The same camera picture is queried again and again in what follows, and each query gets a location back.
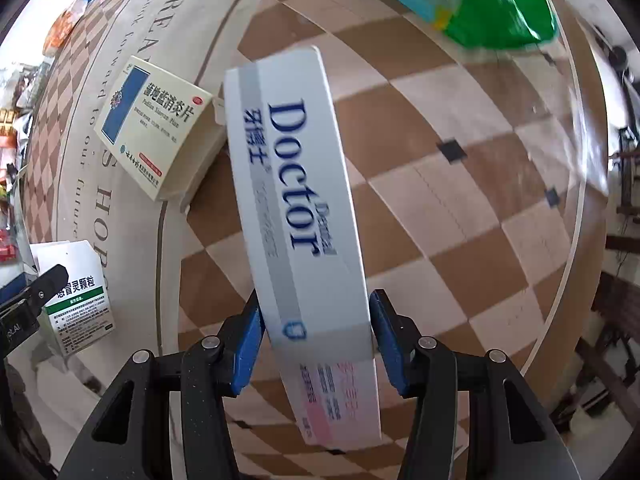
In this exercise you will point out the crumpled foil wrappers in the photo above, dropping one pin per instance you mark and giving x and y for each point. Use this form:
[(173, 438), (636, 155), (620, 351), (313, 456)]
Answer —
[(32, 85)]

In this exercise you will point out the white green medicine box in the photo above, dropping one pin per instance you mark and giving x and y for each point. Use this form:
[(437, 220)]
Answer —
[(85, 310)]

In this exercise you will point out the white toothpaste box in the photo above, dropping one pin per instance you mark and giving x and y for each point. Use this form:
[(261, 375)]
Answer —
[(295, 185)]

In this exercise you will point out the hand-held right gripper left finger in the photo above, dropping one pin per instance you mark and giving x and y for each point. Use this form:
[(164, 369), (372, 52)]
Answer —
[(247, 345)]

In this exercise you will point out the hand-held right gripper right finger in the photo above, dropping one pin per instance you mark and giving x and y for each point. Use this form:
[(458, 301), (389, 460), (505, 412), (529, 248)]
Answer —
[(387, 340)]

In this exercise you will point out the dark wooden chair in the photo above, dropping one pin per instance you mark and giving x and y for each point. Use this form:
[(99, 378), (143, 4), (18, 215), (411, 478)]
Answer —
[(615, 320)]

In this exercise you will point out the blue white medicine box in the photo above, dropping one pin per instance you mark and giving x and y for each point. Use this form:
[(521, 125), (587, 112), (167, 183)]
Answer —
[(150, 120)]

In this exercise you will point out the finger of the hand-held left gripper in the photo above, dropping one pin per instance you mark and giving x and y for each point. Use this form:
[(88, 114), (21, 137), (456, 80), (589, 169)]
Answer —
[(50, 282)]

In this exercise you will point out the orange snack packet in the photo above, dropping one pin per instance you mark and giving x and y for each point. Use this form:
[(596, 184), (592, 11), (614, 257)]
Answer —
[(65, 25)]

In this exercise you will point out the blue green wet wipes packet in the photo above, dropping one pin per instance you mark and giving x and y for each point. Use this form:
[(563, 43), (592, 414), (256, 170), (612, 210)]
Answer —
[(500, 15)]

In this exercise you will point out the checkered brown tablecloth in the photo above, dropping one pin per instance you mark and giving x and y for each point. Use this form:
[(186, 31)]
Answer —
[(450, 210)]

